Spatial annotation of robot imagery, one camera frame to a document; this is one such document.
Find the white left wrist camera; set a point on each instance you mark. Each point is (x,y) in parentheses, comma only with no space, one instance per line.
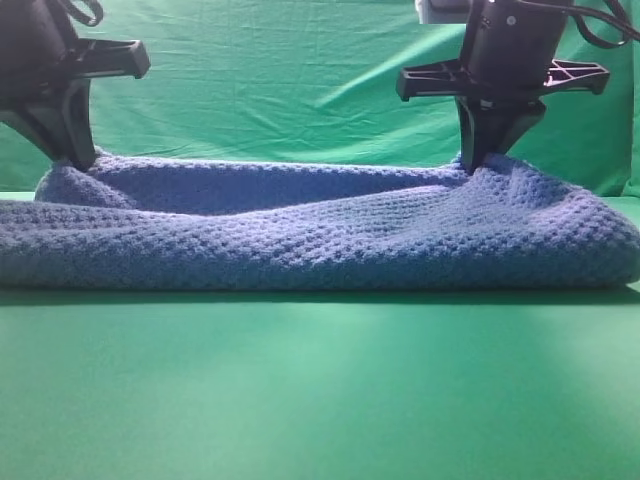
(440,12)

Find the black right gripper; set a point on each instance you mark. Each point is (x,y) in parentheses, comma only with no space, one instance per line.
(46,74)

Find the blue waffle-weave towel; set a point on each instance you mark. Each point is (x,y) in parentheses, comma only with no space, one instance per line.
(161,224)

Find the green backdrop cloth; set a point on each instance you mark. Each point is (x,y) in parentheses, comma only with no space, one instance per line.
(314,82)

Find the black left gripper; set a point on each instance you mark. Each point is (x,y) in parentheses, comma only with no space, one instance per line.
(507,55)

